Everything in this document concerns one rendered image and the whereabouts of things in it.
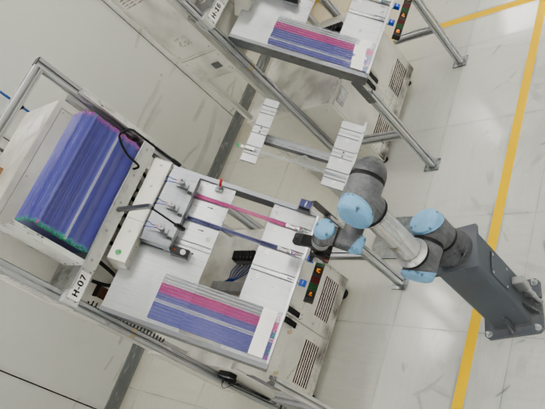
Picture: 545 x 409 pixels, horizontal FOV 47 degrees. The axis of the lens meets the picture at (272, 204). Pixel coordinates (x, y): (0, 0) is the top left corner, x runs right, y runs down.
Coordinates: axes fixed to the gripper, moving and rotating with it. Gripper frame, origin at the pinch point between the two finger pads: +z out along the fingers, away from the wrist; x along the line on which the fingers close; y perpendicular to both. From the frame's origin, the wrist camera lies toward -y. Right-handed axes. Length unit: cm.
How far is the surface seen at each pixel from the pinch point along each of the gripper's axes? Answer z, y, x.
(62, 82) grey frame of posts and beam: -39, -113, 22
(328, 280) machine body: 61, 10, 13
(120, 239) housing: -6, -76, -21
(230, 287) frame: 38, -32, -13
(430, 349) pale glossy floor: 38, 63, -10
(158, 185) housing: -6, -71, 7
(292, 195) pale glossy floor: 126, -29, 83
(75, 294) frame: -10, -81, -49
